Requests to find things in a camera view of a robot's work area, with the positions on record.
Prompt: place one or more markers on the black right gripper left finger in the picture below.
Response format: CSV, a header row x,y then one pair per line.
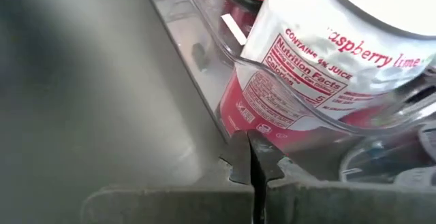
x,y
170,205

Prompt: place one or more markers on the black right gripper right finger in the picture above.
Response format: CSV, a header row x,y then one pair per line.
x,y
340,205

